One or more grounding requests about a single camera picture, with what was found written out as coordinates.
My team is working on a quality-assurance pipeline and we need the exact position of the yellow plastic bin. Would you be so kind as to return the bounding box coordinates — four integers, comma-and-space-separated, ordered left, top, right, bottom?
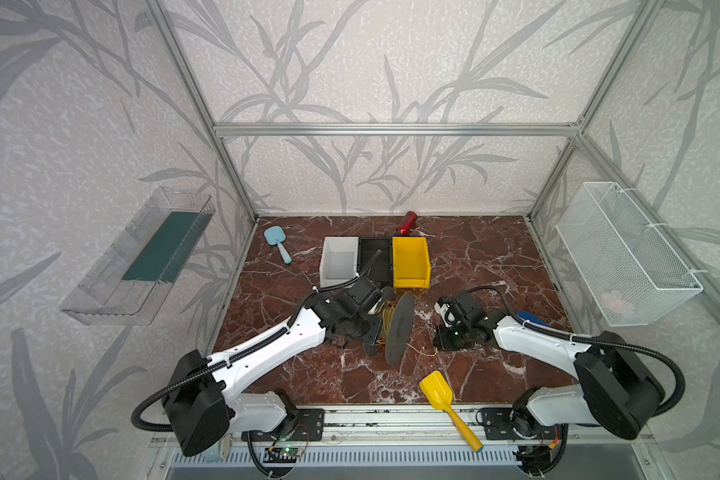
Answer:
392, 237, 431, 289

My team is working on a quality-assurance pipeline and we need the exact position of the white wire basket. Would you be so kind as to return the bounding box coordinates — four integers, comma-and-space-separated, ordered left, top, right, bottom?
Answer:
556, 182, 704, 327

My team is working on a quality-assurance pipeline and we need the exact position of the grey cable spool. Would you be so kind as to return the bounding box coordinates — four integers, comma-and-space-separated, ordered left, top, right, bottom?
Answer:
376, 286, 415, 366

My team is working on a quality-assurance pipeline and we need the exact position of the black plastic bin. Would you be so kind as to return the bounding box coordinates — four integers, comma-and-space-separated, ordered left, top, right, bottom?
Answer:
357, 237, 393, 287

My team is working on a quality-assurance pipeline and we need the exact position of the blue wooden handled tool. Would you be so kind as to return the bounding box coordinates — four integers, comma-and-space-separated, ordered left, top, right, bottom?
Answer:
516, 311, 548, 327

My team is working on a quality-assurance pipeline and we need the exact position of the pink item in basket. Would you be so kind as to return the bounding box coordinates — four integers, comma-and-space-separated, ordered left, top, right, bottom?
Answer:
600, 290, 634, 315

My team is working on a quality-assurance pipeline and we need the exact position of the clear plastic wall tray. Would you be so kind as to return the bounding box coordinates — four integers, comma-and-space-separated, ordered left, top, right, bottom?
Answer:
60, 187, 216, 326

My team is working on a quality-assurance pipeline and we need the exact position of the light blue brush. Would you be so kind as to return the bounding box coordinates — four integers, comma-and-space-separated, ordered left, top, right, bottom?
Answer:
264, 226, 292, 265

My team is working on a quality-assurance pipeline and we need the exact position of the yellow plastic scoop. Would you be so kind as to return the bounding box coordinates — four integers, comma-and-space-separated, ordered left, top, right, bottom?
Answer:
419, 371, 483, 453

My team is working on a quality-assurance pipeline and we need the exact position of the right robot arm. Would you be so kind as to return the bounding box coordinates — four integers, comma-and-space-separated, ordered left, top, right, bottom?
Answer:
433, 286, 686, 440

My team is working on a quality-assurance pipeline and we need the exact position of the white plastic bin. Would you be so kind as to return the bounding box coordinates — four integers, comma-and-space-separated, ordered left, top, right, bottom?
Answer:
319, 236, 359, 287

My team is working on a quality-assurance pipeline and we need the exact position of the red handled screwdriver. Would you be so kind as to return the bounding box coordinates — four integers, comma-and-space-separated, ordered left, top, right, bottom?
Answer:
395, 211, 418, 236

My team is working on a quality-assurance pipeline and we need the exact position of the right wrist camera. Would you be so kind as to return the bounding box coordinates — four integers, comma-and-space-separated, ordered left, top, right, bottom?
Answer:
434, 297, 463, 328

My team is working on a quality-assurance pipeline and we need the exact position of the yellow cable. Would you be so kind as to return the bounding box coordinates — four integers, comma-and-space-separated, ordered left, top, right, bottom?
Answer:
379, 302, 439, 359

